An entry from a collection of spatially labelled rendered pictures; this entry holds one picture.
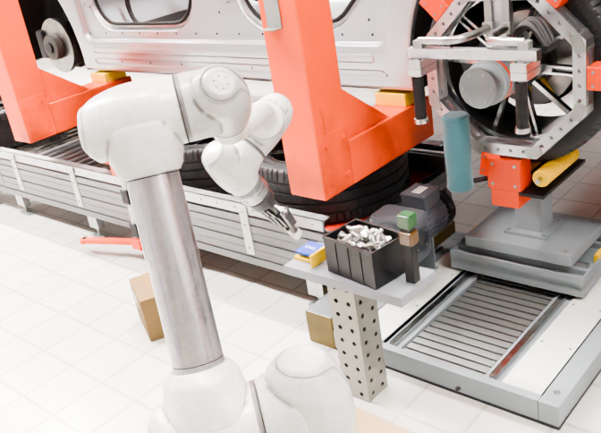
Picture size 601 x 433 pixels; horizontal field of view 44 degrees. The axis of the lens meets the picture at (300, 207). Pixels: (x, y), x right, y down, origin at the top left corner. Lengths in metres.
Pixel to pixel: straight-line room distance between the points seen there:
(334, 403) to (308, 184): 1.18
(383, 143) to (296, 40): 0.57
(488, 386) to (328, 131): 0.93
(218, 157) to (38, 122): 2.17
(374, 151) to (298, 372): 1.37
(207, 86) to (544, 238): 1.67
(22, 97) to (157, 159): 2.59
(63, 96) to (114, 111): 2.68
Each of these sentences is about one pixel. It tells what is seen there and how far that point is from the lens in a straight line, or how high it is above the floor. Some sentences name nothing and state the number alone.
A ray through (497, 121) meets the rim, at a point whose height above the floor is 0.66.
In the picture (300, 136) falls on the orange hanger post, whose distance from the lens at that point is 2.42.
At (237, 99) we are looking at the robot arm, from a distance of 1.35.
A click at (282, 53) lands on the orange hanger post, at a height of 1.02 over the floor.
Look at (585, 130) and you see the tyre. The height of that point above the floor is 0.66.
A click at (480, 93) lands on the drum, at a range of 2.31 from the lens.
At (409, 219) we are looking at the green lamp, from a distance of 1.94.
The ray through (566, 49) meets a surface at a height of 0.88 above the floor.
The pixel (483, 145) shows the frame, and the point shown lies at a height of 0.61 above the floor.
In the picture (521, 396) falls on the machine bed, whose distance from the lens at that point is 2.25.
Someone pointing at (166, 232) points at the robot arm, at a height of 0.94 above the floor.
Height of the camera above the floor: 1.48
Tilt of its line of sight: 23 degrees down
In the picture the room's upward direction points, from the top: 10 degrees counter-clockwise
